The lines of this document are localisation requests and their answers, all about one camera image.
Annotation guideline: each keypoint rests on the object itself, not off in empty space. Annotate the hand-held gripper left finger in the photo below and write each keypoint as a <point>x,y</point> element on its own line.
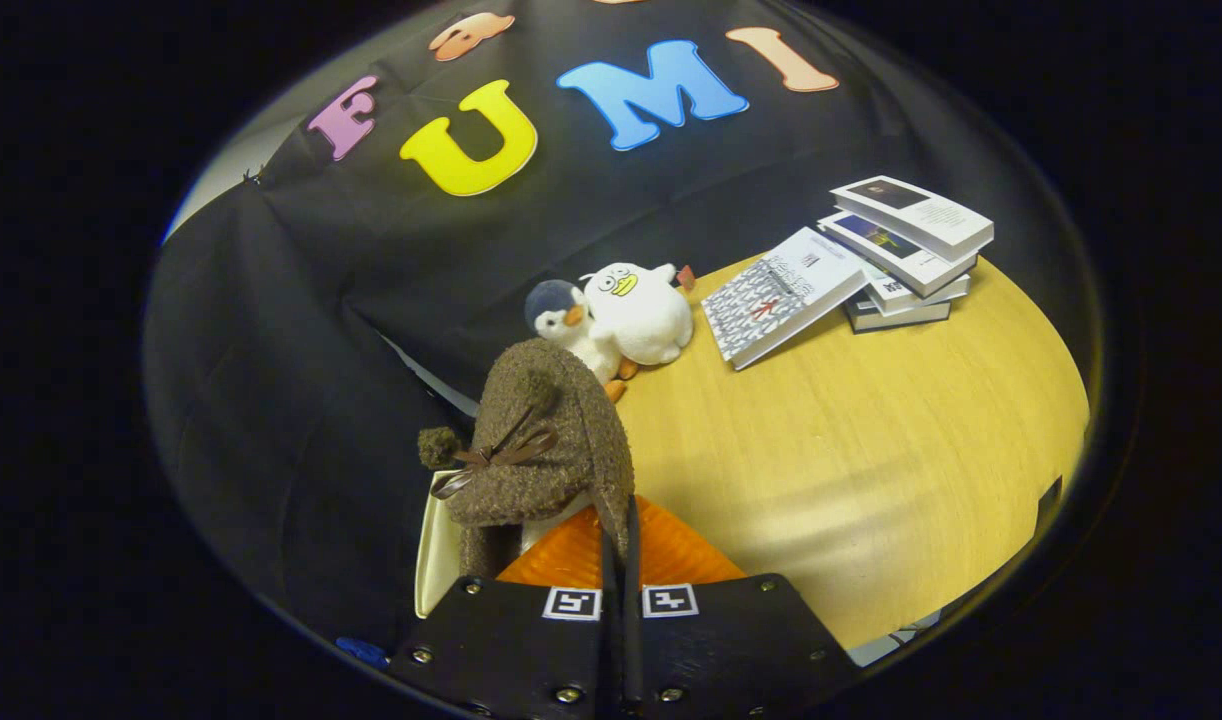
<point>521,660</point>

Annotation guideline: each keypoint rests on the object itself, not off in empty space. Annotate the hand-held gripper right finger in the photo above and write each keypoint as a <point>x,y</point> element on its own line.
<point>721,660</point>

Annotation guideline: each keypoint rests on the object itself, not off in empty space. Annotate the beige fabric storage box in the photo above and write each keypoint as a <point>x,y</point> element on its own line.
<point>436,560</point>

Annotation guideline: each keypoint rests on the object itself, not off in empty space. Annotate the brown fuzzy slipper shoe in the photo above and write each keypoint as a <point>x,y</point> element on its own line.
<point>561,400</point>

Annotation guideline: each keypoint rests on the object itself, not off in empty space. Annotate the grey white penguin plush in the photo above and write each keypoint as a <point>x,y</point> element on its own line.
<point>556,310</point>

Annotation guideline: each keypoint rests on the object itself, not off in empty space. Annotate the white duck plush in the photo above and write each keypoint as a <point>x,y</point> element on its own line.
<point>641,315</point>

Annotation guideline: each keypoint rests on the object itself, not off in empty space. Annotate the patterned cover book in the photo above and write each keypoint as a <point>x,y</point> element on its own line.
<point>781,295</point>

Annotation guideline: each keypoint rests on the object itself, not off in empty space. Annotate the black backdrop cloth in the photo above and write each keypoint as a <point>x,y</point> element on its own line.
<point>291,350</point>

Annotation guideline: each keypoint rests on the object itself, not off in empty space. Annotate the dark grey book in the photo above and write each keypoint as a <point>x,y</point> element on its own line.
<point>901,318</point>

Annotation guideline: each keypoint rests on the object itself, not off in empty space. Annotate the white paperback book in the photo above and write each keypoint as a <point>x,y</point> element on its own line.
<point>916,298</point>

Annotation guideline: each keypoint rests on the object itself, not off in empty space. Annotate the white book dark cover picture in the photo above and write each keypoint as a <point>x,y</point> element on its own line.
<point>921,215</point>

